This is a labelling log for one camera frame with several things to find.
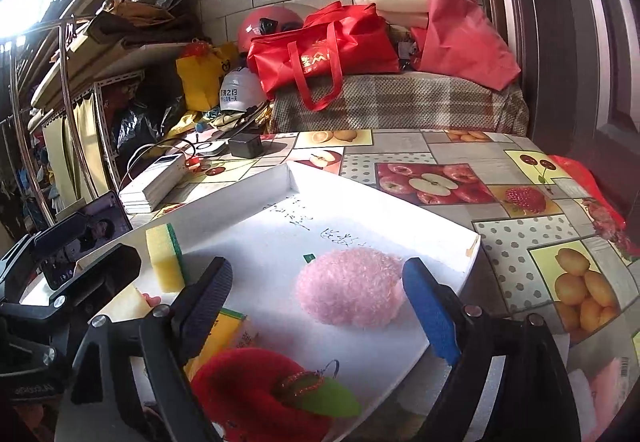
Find fruit print tablecloth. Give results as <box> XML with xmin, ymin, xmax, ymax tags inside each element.
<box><xmin>120</xmin><ymin>128</ymin><xmax>640</xmax><ymax>442</ymax></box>

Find pink packet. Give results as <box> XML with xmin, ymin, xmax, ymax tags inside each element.
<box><xmin>589</xmin><ymin>356</ymin><xmax>637</xmax><ymax>425</ymax></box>

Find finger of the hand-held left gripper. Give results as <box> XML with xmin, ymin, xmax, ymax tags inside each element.
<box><xmin>0</xmin><ymin>244</ymin><xmax>143</xmax><ymax>331</ymax></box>

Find red helmet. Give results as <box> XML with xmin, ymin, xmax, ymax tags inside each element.
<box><xmin>236</xmin><ymin>4</ymin><xmax>317</xmax><ymax>53</ymax></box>

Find yellow and green sponge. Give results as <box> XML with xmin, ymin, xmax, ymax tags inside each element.
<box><xmin>145</xmin><ymin>223</ymin><xmax>187</xmax><ymax>293</ymax></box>

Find brown metal door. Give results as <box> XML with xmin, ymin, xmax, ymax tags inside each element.
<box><xmin>470</xmin><ymin>0</ymin><xmax>640</xmax><ymax>223</ymax></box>

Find black plastic bag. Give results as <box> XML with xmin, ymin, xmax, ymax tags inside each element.
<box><xmin>110</xmin><ymin>96</ymin><xmax>186</xmax><ymax>153</ymax></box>

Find white foam board tray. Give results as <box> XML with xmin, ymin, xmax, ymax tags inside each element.
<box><xmin>20</xmin><ymin>161</ymin><xmax>482</xmax><ymax>442</ymax></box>

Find pale yellow sponge piece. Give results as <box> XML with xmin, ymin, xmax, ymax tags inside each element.
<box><xmin>90</xmin><ymin>286</ymin><xmax>152</xmax><ymax>323</ymax></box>

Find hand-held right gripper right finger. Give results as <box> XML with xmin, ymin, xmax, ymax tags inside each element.
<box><xmin>401</xmin><ymin>257</ymin><xmax>584</xmax><ymax>442</ymax></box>

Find salmon red plastic bag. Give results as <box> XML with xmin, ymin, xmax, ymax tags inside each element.
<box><xmin>411</xmin><ymin>0</ymin><xmax>522</xmax><ymax>91</ymax></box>

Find pink fluffy ball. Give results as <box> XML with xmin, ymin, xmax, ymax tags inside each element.
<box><xmin>295</xmin><ymin>248</ymin><xmax>407</xmax><ymax>327</ymax></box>

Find stacked cardboard sheets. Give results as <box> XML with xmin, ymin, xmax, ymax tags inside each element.
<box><xmin>30</xmin><ymin>0</ymin><xmax>201</xmax><ymax>107</ymax></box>

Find crumpled red plastic bag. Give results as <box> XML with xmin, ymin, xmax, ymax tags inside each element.
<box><xmin>547</xmin><ymin>154</ymin><xmax>627</xmax><ymax>247</ymax></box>

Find white helmet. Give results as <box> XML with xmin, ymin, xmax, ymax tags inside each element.
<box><xmin>219</xmin><ymin>66</ymin><xmax>268</xmax><ymax>113</ymax></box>

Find black power adapter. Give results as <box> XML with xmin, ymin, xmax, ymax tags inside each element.
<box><xmin>228</xmin><ymin>133</ymin><xmax>264</xmax><ymax>159</ymax></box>

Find yellow green sponge flat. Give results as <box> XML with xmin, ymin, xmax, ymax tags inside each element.
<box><xmin>184</xmin><ymin>307</ymin><xmax>260</xmax><ymax>375</ymax></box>

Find chrome rack pole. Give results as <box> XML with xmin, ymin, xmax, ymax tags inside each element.
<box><xmin>7</xmin><ymin>16</ymin><xmax>108</xmax><ymax>223</ymax></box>

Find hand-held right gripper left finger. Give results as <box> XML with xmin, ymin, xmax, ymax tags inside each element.
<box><xmin>54</xmin><ymin>256</ymin><xmax>234</xmax><ymax>442</ymax></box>

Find red tote bag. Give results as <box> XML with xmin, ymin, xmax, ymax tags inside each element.
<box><xmin>247</xmin><ymin>2</ymin><xmax>402</xmax><ymax>113</ymax></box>

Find smartphone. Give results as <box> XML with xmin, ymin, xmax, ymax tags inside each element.
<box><xmin>31</xmin><ymin>191</ymin><xmax>133</xmax><ymax>290</ymax></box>

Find red knitted apple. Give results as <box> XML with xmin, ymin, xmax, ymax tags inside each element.
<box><xmin>190</xmin><ymin>347</ymin><xmax>363</xmax><ymax>442</ymax></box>

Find yellow bag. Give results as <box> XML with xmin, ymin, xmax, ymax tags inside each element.
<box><xmin>175</xmin><ymin>42</ymin><xmax>240</xmax><ymax>113</ymax></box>

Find white power strip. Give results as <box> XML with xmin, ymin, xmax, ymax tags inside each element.
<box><xmin>119</xmin><ymin>153</ymin><xmax>187</xmax><ymax>214</ymax></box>

